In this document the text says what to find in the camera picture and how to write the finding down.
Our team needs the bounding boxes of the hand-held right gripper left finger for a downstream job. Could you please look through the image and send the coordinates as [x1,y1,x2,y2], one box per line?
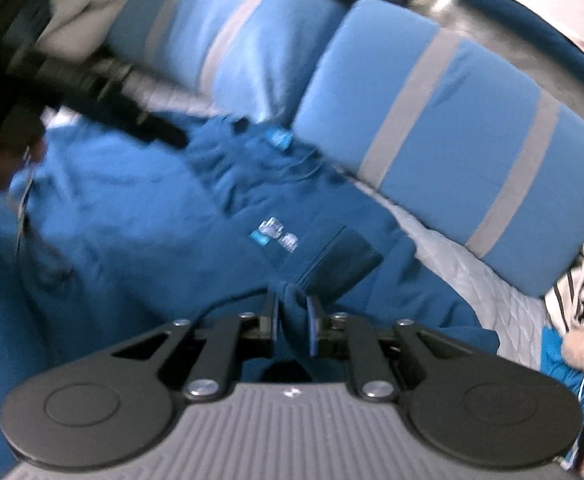
[112,292,280,401]

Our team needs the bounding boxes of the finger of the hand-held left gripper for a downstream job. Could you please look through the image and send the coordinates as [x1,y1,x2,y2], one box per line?
[69,70,190,151]

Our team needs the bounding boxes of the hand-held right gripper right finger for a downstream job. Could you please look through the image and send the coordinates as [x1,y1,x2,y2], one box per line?
[306,294,478,401]

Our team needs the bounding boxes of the blue sweatshirt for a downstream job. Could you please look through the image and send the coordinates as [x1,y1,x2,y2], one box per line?
[0,110,500,466]

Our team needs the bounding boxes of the beige quilted comforter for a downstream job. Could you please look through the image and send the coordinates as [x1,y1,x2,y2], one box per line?
[36,0,132,51]

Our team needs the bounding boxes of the large blue grey-striped pillow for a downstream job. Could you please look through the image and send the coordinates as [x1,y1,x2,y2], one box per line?
[106,0,349,123]

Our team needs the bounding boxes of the grey quilted bed cover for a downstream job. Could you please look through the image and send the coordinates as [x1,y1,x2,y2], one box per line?
[36,80,568,376]

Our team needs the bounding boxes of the bright blue cloth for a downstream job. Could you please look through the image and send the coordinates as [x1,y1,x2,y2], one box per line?
[539,327,584,461]

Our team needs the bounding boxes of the white dark-striped cloth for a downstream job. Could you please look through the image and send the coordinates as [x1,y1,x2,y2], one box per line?
[544,215,584,333]

